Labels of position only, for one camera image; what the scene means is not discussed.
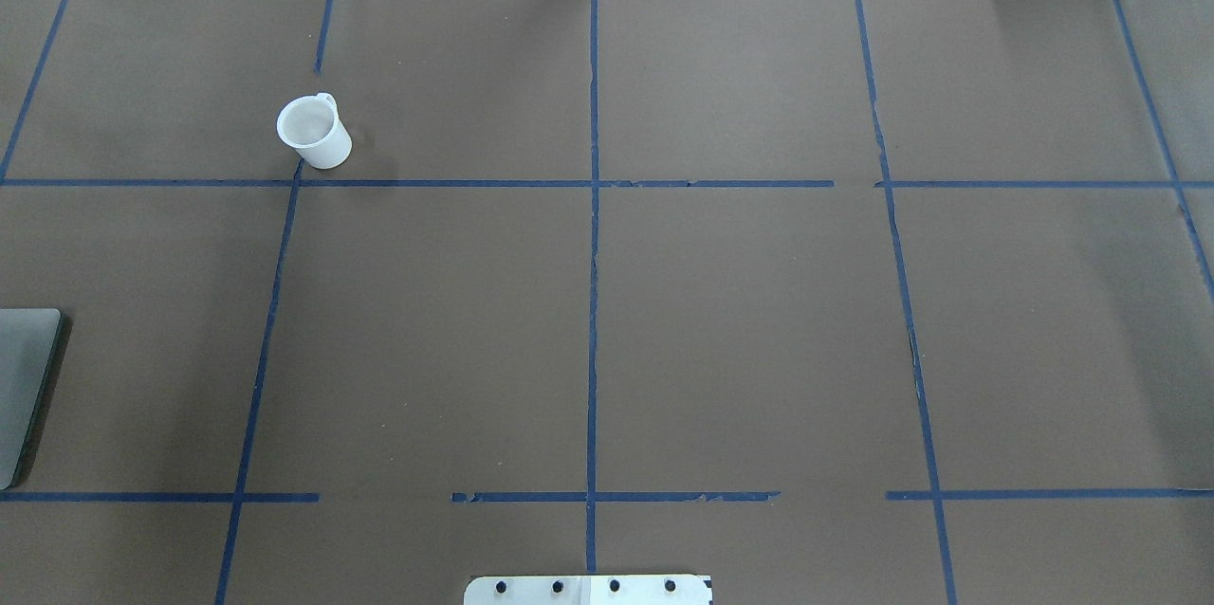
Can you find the white plastic cup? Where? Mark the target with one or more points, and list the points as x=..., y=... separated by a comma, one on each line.
x=312, y=127

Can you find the silver closed laptop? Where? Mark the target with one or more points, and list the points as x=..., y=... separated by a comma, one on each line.
x=29, y=340

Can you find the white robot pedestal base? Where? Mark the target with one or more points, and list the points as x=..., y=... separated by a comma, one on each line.
x=591, y=589

